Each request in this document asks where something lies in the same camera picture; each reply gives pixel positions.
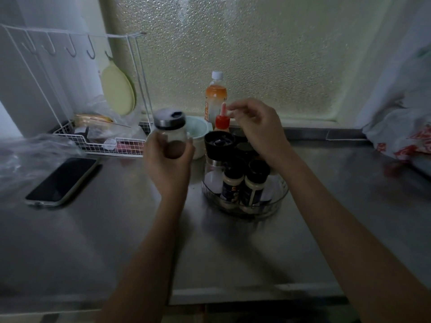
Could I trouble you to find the grey metal container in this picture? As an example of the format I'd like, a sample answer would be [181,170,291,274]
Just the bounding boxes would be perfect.
[412,153,431,179]

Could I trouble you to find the clear round turntable tray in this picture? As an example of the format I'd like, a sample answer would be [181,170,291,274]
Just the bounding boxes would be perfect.
[201,171,290,219]

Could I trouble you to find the large clear plastic bag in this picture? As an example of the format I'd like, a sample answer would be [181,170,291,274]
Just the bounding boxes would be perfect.
[0,134,85,196]

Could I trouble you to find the frosted glass window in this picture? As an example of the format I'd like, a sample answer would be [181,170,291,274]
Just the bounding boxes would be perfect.
[97,0,405,125]

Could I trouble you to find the person's left hand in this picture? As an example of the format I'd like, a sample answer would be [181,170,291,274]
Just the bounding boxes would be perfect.
[143,131,196,202]

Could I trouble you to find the person's right hand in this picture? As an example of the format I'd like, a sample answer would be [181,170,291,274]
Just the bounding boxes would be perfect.
[226,98,292,170]

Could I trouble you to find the red cap sauce bottle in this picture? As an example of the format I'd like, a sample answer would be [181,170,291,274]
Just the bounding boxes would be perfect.
[214,102,231,133]

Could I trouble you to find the small pink packet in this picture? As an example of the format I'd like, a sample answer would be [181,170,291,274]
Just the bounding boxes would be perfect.
[116,140,139,153]

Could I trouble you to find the teal and white bowl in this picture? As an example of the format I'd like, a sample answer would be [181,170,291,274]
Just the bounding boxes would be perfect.
[185,115,213,160]

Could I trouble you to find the white plastic bag red print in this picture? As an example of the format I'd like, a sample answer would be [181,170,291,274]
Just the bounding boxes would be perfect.
[362,43,431,162]

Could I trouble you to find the black smartphone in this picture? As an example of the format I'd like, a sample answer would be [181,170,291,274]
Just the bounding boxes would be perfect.
[24,157,100,208]

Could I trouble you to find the pale yellow round plate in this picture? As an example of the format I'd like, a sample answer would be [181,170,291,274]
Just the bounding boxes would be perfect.
[101,59,137,117]

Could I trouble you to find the black top salt grinder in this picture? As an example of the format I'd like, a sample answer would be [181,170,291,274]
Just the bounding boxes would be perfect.
[203,131,236,196]

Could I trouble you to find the orange drink bottle white cap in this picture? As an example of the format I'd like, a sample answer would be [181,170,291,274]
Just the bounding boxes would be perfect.
[204,71,228,127]

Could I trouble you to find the yellow packet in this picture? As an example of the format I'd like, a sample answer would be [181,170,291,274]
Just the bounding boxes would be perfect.
[74,113,114,127]

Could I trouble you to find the person's right forearm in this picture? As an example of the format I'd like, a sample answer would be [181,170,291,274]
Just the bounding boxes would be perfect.
[282,154,431,323]

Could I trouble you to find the white wire rack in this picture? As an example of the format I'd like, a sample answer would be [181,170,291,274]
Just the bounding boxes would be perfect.
[0,24,154,158]

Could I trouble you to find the person's left forearm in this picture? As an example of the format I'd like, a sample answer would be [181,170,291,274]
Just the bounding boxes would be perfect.
[96,195,189,323]

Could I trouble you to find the steel lid glass jar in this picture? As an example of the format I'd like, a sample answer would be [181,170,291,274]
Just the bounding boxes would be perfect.
[153,108,188,160]

